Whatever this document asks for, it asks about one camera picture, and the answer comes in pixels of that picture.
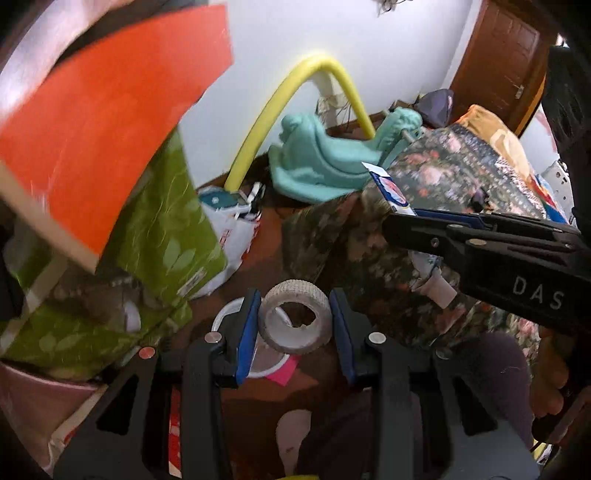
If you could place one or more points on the orange red box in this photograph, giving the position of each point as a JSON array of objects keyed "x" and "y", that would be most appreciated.
[{"x": 72, "y": 153}]

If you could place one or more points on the white plastic shopping bag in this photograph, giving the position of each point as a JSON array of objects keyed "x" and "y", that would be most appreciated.
[{"x": 235, "y": 218}]

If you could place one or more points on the teal plastic rocking horse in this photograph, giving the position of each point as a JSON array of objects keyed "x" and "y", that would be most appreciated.
[{"x": 312, "y": 167}]

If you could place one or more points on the blue white paper card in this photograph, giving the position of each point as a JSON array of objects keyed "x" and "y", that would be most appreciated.
[{"x": 390, "y": 191}]

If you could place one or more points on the brown wooden door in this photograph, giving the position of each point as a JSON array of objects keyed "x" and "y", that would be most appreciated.
[{"x": 504, "y": 65}]

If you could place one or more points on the orange yellow blanket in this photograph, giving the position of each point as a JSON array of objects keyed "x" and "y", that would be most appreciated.
[{"x": 490, "y": 128}]

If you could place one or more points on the pink paper scrap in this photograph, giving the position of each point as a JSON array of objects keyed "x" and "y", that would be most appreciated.
[{"x": 283, "y": 374}]

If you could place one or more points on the dark purple trouser knee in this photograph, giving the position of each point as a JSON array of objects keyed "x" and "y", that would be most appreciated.
[{"x": 495, "y": 362}]

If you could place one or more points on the white tape roll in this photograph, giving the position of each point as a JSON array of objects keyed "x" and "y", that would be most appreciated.
[{"x": 295, "y": 317}]

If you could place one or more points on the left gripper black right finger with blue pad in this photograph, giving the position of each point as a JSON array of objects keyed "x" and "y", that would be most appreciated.
[{"x": 371, "y": 360}]

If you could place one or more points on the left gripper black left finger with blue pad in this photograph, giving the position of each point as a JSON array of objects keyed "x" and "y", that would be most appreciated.
[{"x": 219, "y": 360}]

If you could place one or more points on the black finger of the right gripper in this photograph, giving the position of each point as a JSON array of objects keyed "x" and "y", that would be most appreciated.
[{"x": 432, "y": 231}]

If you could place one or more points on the yellow foam tube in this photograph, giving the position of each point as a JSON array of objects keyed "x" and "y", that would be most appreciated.
[{"x": 281, "y": 103}]

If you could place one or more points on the green leaf pattern box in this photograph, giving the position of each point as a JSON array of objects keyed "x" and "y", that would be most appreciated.
[{"x": 60, "y": 320}]

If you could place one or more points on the person's right hand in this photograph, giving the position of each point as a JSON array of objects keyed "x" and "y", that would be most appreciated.
[{"x": 551, "y": 374}]

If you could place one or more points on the dark backpack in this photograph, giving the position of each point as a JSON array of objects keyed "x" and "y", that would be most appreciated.
[{"x": 436, "y": 107}]

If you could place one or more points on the floral bed cover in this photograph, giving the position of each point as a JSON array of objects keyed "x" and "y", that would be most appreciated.
[{"x": 360, "y": 244}]

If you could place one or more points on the white plastic trash bowl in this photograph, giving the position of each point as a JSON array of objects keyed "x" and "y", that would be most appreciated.
[{"x": 265, "y": 361}]

